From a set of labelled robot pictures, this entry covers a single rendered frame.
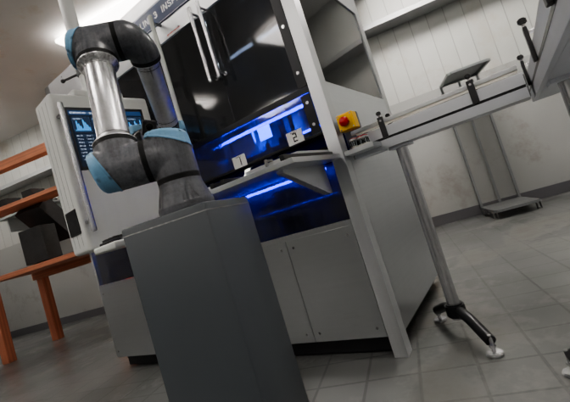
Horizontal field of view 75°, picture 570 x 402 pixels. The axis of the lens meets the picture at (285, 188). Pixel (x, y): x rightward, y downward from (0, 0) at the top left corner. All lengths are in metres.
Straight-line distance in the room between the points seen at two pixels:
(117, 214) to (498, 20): 4.63
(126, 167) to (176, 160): 0.12
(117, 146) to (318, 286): 1.10
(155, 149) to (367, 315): 1.13
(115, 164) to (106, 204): 0.92
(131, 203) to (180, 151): 1.01
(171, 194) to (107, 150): 0.20
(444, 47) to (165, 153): 4.49
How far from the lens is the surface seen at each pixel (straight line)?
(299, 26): 1.76
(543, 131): 5.17
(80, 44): 1.29
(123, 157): 1.04
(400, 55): 5.15
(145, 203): 2.04
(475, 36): 5.26
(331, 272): 1.72
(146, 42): 1.30
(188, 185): 1.00
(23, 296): 8.41
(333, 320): 1.80
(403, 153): 1.67
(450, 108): 1.60
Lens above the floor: 0.71
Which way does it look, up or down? 4 degrees up
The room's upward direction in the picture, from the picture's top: 17 degrees counter-clockwise
